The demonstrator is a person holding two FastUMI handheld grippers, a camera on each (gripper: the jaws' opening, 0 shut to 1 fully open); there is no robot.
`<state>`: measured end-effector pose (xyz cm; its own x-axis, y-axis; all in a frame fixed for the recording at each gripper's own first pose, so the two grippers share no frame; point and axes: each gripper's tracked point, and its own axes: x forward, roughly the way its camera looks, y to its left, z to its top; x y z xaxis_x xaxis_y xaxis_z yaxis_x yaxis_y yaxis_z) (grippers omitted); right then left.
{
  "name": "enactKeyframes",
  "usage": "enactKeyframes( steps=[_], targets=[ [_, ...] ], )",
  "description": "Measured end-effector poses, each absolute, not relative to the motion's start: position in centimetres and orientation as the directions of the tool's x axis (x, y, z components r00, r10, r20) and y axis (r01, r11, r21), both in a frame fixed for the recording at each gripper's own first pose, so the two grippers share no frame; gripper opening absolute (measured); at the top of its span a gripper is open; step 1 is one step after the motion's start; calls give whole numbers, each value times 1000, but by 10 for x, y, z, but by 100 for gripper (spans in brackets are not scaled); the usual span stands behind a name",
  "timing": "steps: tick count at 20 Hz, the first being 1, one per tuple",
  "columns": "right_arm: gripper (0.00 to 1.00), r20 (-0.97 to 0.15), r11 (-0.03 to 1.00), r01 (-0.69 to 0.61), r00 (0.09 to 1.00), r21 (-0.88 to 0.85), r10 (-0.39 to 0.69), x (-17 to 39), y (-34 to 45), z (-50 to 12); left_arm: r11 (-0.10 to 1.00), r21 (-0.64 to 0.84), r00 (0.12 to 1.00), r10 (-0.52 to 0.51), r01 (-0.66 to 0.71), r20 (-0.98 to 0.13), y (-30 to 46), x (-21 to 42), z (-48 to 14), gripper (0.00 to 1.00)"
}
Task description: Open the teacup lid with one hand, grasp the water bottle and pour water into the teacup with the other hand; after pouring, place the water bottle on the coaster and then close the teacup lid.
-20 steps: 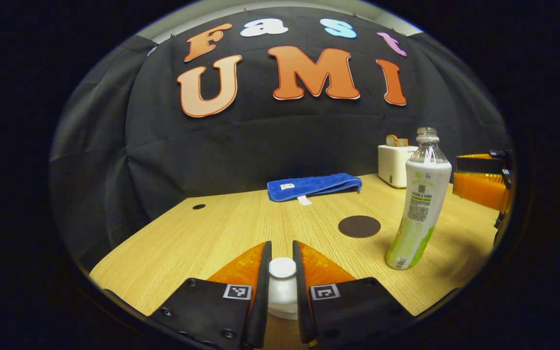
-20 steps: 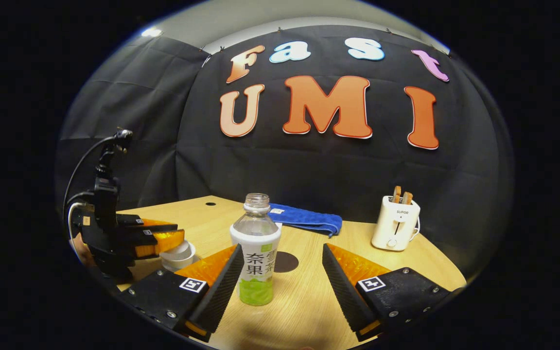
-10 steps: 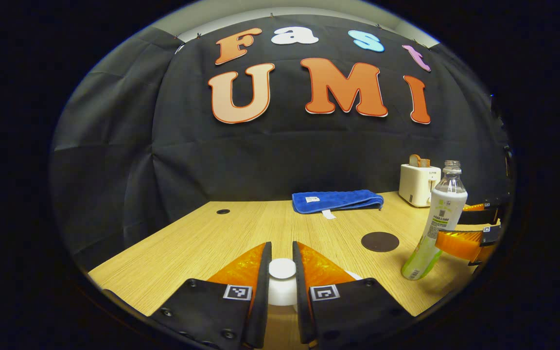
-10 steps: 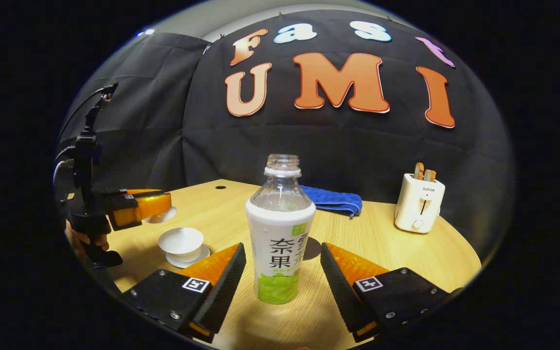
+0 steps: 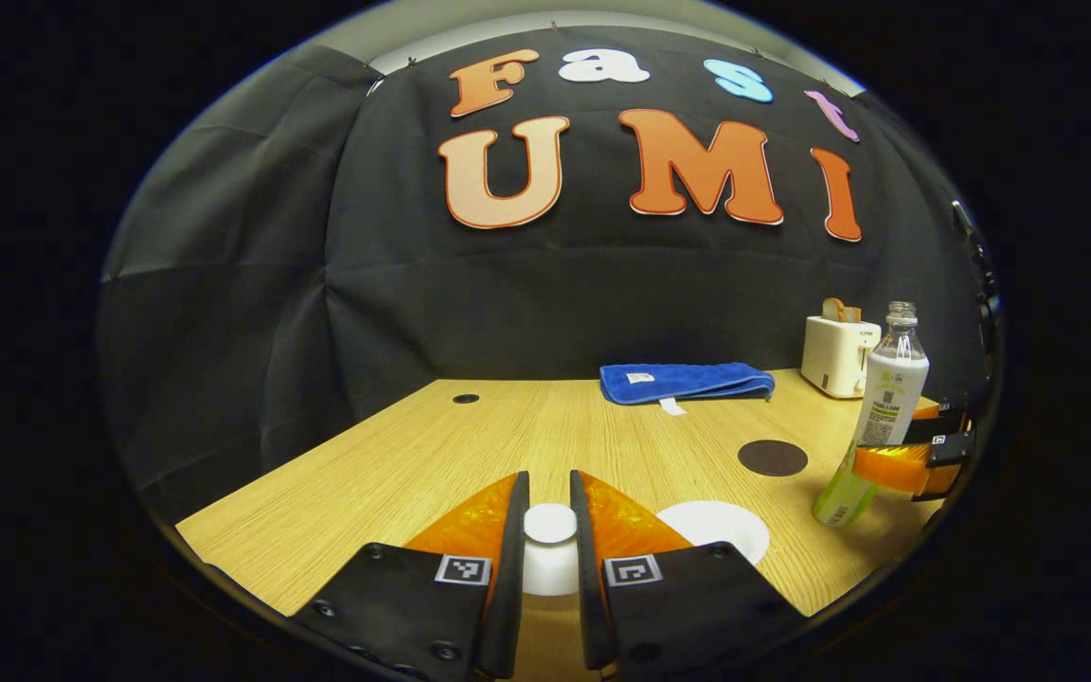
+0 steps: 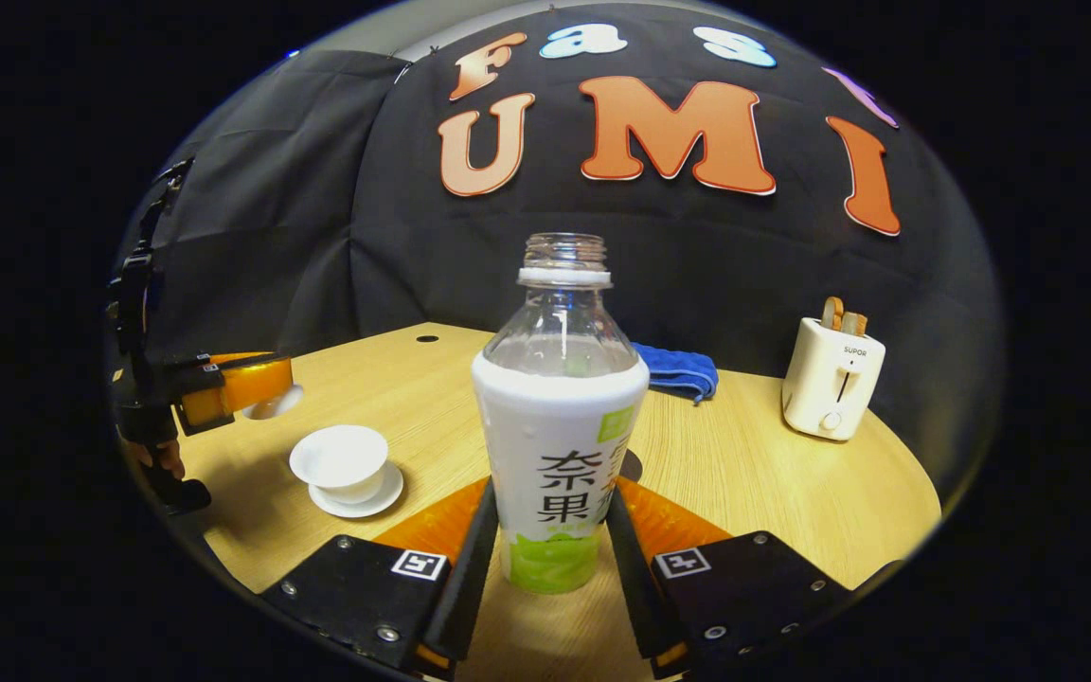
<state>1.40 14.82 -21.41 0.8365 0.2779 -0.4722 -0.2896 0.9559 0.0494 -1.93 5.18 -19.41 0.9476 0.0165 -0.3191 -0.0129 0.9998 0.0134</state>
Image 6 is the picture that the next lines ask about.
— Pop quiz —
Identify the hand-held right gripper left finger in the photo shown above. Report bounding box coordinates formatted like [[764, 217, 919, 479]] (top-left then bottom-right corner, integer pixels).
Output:
[[261, 476, 501, 681]]

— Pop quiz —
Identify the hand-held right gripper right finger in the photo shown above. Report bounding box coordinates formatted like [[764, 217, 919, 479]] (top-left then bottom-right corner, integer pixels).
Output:
[[605, 474, 854, 681]]

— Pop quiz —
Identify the white teacup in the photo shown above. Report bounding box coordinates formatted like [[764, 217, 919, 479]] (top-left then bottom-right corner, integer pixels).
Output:
[[289, 424, 390, 505]]

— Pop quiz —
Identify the clear water bottle white label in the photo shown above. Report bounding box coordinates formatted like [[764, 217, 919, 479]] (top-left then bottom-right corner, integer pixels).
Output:
[[470, 232, 651, 596]]

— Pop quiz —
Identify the white saucer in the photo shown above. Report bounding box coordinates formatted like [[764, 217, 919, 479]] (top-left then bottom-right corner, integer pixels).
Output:
[[308, 461, 405, 519]]

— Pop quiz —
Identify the blue folded cloth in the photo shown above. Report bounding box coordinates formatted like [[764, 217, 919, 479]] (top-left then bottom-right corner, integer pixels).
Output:
[[631, 341, 720, 406]]

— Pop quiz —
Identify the white toaster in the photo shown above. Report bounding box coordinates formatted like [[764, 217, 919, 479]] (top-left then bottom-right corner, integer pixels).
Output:
[[781, 316, 886, 442]]

